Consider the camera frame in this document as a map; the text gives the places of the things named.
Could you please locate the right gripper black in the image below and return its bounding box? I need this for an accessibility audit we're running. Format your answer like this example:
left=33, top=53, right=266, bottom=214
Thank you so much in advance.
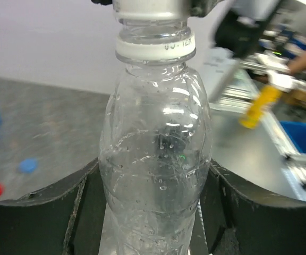
left=190, top=0, right=284, bottom=58

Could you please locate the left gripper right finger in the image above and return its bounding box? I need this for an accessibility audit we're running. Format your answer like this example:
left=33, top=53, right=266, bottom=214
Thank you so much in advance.
left=200, top=160, right=306, bottom=254

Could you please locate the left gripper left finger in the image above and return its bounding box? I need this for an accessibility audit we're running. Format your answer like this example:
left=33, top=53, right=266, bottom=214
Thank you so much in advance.
left=0, top=159, right=106, bottom=254

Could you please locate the blue bottle cap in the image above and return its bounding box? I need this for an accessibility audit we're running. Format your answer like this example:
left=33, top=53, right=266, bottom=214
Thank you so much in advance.
left=19, top=158, right=38, bottom=174

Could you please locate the clear small bottle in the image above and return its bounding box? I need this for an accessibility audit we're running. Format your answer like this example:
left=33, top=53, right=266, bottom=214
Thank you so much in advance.
left=99, top=19, right=213, bottom=254

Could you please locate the white QR bottle cap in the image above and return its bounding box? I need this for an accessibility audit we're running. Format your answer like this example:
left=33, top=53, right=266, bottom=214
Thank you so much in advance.
left=112, top=0, right=191, bottom=21

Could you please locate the person forearm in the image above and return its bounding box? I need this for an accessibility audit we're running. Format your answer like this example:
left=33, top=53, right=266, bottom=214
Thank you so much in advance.
left=287, top=52, right=306, bottom=75

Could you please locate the yellow object outside cell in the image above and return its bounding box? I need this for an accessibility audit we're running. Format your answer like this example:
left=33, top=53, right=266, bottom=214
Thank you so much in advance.
left=240, top=85, right=283, bottom=129

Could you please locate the blue bin outside cell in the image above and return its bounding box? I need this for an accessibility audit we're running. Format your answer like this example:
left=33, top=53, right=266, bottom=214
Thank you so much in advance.
left=280, top=121, right=306, bottom=154

